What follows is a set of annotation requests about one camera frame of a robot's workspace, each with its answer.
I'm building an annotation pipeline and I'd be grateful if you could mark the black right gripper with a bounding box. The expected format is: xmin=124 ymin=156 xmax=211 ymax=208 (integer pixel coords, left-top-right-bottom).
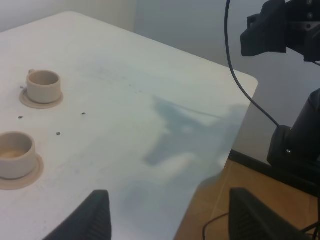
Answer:
xmin=240 ymin=0 xmax=320 ymax=62

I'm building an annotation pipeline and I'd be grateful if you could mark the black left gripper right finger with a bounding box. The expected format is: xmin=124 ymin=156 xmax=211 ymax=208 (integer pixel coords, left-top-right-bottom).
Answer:
xmin=229 ymin=187 xmax=309 ymax=240

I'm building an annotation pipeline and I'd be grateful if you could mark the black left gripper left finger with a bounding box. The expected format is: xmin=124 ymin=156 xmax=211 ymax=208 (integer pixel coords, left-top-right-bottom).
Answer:
xmin=45 ymin=190 xmax=111 ymax=240

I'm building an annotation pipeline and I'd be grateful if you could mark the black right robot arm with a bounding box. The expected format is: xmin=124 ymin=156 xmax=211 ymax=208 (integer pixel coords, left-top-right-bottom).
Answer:
xmin=240 ymin=0 xmax=320 ymax=185

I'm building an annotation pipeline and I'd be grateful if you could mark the near beige cup saucer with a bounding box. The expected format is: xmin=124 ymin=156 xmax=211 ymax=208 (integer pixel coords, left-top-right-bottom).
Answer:
xmin=0 ymin=153 xmax=44 ymax=191

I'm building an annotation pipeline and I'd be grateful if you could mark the beige cup saucer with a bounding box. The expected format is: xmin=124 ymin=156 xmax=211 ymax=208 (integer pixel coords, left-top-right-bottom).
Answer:
xmin=0 ymin=153 xmax=44 ymax=191
xmin=19 ymin=89 xmax=64 ymax=109

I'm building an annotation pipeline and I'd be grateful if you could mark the near beige teacup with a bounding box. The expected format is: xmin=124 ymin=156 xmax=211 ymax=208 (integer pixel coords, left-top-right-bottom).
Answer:
xmin=0 ymin=131 xmax=36 ymax=180

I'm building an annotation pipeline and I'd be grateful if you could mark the beige teacup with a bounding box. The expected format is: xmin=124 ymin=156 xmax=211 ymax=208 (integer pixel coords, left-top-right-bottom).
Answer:
xmin=0 ymin=131 xmax=36 ymax=180
xmin=26 ymin=69 xmax=62 ymax=104

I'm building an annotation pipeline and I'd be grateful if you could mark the far beige cup saucer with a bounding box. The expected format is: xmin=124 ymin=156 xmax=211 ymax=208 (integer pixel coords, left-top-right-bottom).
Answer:
xmin=19 ymin=89 xmax=64 ymax=109

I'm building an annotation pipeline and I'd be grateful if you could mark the far beige teacup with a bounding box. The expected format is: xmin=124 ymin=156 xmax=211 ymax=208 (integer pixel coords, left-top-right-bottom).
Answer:
xmin=26 ymin=69 xmax=62 ymax=104

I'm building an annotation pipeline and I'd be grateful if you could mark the thin black cable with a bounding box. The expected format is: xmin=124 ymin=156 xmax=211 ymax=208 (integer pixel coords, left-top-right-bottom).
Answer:
xmin=224 ymin=0 xmax=282 ymax=128

